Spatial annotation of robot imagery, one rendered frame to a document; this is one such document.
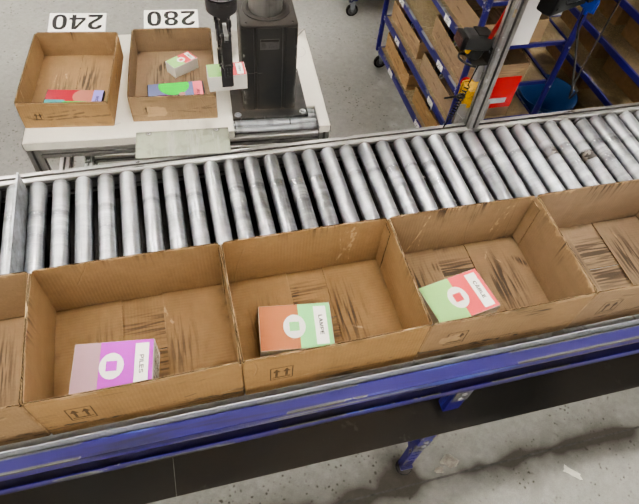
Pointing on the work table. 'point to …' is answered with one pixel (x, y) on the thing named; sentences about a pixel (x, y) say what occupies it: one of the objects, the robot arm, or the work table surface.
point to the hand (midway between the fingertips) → (225, 68)
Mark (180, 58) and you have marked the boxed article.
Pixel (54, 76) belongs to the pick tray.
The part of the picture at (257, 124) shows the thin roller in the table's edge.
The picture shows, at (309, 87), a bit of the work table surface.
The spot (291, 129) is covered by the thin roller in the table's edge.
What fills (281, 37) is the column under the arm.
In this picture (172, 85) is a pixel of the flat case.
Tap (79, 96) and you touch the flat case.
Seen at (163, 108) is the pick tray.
